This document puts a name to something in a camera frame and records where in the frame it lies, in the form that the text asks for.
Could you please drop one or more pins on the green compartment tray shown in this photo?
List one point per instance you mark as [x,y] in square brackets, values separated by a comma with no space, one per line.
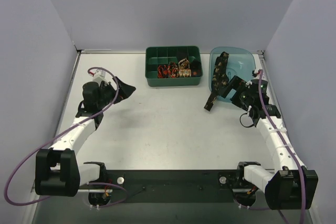
[155,56]

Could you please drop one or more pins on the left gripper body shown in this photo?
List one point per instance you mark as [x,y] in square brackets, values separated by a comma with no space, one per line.
[116,92]

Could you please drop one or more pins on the orange patterned rolled tie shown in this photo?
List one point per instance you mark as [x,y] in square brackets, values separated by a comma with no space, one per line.
[173,70]

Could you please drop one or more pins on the black gold floral tie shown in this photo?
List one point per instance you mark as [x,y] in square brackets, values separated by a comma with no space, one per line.
[219,77]

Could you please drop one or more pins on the beige patterned rolled tie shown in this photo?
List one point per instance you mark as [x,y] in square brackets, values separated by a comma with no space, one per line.
[184,70]

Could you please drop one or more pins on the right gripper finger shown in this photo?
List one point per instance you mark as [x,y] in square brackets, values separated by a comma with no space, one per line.
[223,89]
[234,84]

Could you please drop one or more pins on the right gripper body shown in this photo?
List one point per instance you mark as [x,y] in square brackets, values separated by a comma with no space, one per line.
[234,87]

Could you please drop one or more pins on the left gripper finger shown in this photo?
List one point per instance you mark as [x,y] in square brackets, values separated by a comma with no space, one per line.
[123,90]
[119,98]

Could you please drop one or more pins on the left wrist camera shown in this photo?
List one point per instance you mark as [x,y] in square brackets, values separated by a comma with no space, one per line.
[99,76]

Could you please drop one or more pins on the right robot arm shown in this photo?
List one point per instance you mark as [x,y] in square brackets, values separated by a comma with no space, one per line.
[291,185]

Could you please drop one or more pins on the translucent blue plastic tub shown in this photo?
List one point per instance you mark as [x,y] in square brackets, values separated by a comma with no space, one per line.
[241,63]

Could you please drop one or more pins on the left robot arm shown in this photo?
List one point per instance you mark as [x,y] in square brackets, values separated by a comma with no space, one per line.
[57,172]

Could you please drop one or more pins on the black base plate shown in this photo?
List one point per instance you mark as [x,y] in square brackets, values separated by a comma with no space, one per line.
[173,186]

